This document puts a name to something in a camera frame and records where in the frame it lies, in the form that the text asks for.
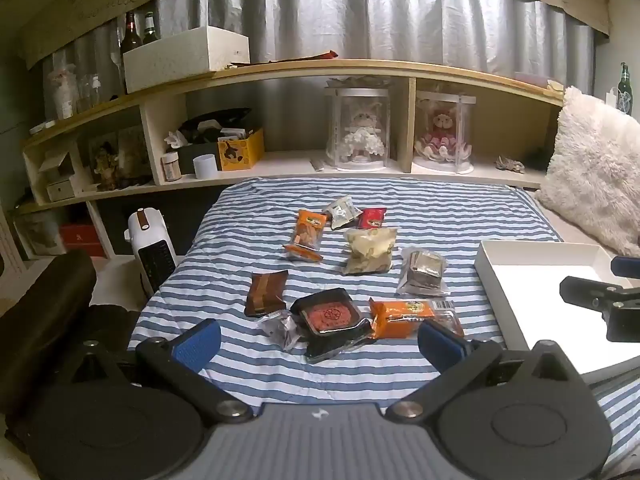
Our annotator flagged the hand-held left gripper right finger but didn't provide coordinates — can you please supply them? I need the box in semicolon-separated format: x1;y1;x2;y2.
385;319;583;423

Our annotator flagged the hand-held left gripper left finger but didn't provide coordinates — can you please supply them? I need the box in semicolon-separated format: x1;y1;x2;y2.
70;319;253;423

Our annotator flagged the orange biscuit packet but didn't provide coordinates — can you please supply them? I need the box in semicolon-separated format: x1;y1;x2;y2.
369;297;466;341
282;208;328;263

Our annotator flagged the white cardboard tray box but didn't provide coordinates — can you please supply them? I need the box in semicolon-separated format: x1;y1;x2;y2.
474;240;640;376

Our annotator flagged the clear packet of dark squares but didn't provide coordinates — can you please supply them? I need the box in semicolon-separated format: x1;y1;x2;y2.
397;246;449;297

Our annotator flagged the small green-printed pastry packet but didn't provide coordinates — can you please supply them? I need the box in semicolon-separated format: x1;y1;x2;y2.
257;310;307;352

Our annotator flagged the brown snack packet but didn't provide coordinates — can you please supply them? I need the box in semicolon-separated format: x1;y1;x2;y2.
244;270;290;318

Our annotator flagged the black tray mooncake packet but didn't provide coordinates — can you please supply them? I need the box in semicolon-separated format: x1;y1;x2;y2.
290;287;373;363

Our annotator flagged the cream chips bag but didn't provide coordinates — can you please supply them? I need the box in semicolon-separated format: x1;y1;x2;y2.
341;226;398;276

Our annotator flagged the red snack packet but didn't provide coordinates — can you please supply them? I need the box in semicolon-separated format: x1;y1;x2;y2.
356;207;389;231

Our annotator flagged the small grey snack packet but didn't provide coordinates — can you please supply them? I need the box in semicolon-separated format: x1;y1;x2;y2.
325;196;362;231

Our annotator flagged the white fluffy pillow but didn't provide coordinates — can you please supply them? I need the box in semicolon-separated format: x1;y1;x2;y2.
537;86;640;258

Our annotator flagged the white space heater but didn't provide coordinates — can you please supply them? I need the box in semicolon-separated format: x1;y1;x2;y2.
124;207;178;296

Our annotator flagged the blue white striped blanket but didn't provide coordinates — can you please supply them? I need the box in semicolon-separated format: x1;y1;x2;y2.
127;177;640;480

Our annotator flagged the dark brown cushion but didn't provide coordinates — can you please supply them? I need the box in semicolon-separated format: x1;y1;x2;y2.
0;250;98;411

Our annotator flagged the red box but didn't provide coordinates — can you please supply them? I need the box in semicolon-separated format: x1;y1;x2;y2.
59;222;106;258

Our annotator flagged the tall green beer bottle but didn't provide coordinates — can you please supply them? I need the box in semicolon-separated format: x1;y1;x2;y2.
616;62;635;111

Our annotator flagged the small lidded jar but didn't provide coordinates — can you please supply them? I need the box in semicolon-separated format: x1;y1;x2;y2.
161;151;182;182

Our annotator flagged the yellow cardboard box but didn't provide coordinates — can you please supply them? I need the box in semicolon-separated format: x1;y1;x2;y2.
216;127;266;172

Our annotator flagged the small figurine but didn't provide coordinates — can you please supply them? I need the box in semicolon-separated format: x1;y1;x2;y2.
92;141;123;192

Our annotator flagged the small white drawer box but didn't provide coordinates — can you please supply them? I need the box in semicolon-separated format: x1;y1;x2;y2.
46;178;76;202

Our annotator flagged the pink doll in clear case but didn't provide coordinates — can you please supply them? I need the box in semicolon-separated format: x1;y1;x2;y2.
412;91;473;175

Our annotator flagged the black bag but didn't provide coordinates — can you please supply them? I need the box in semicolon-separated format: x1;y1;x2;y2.
180;107;252;146

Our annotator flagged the white doll in clear case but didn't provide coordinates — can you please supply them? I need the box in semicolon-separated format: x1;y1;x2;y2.
324;85;392;172

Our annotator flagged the white storage box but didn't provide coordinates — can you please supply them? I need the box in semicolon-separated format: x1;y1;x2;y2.
122;26;251;95

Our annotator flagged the clear glass bottle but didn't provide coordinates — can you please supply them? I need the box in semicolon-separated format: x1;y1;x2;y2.
50;65;81;121

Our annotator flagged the wooden shelf unit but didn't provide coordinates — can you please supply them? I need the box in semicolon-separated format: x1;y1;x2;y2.
10;59;568;261

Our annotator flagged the red paper folder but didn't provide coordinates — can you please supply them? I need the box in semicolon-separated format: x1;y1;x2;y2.
280;50;341;63

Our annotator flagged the brown glass bottle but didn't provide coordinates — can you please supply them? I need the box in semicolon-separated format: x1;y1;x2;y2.
120;11;143;56

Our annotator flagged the grey curtain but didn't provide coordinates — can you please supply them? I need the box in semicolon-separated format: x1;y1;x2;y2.
42;0;596;96

